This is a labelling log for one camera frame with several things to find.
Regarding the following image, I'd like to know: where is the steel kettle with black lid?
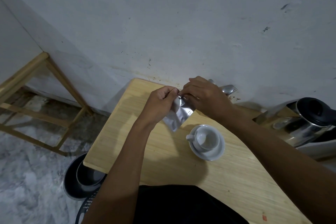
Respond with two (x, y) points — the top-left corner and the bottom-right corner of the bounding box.
(253, 97), (336, 148)

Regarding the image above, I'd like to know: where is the wooden frame stool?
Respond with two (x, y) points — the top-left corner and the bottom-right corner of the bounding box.
(0, 52), (94, 157)

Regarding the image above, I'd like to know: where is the person's black clothing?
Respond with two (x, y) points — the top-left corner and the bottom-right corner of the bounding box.
(132, 185), (250, 224)

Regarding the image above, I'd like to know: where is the silver foil sachet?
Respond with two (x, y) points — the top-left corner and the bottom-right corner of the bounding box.
(163, 95), (196, 132)

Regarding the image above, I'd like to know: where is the metal spoon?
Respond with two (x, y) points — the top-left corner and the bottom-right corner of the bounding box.
(220, 84), (236, 96)

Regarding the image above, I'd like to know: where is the person's right forearm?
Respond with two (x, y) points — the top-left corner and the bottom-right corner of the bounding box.
(222, 106), (336, 224)

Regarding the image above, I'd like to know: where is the person's left forearm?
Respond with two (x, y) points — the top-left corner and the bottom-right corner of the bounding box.
(82, 116), (159, 224)

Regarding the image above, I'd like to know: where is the person's right hand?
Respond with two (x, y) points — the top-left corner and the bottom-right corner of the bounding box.
(179, 76), (235, 121)

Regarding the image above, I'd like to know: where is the grey metal bowl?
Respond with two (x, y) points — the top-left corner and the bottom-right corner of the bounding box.
(76, 162), (106, 187)

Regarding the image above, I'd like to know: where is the black round basin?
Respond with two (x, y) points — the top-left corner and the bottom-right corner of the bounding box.
(63, 152), (107, 201)

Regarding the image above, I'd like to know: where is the person's left hand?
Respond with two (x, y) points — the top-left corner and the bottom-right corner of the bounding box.
(142, 85), (181, 125)

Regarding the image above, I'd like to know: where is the black plastic basket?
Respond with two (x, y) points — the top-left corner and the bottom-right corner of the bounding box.
(75, 189), (101, 224)

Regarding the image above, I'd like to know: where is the white ceramic cup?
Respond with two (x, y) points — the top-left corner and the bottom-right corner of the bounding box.
(186, 125), (221, 152)

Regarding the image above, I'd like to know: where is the white ceramic saucer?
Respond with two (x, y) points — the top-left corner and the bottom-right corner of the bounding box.
(189, 127), (226, 161)

